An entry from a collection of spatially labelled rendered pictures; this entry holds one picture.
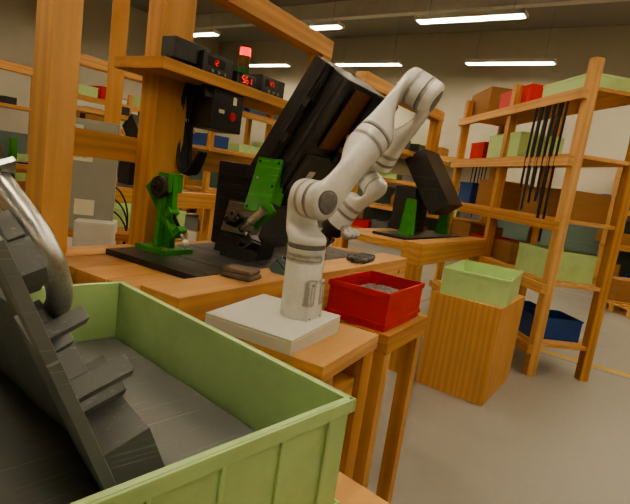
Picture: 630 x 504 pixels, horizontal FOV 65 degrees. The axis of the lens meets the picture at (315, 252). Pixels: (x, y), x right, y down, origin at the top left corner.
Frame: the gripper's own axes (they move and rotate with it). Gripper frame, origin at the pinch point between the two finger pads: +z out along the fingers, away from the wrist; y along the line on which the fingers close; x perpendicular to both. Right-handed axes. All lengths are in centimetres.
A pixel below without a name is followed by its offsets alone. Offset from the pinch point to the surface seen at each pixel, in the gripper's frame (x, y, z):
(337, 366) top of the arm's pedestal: 40, 44, -10
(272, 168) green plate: -37.7, -10.9, -4.9
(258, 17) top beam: -101, -33, -36
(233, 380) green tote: 35, 79, -16
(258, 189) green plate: -35.8, -8.6, 3.9
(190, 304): 5, 51, 9
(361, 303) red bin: 24.2, 1.7, -3.4
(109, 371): 34, 106, -29
